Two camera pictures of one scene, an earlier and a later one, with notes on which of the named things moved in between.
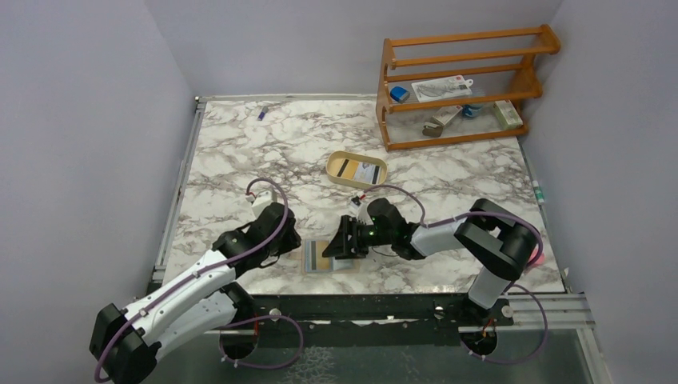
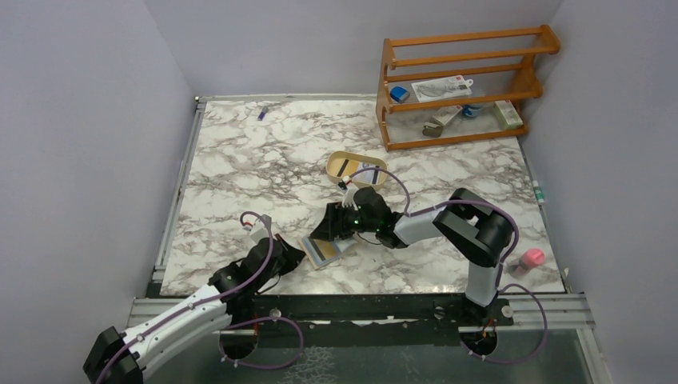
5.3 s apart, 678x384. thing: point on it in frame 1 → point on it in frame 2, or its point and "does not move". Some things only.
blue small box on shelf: (400, 94) does not move
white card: (367, 172) does not move
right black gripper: (351, 238) → (339, 220)
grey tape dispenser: (432, 130) does not move
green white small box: (507, 114) does not move
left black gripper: (289, 241) → (278, 254)
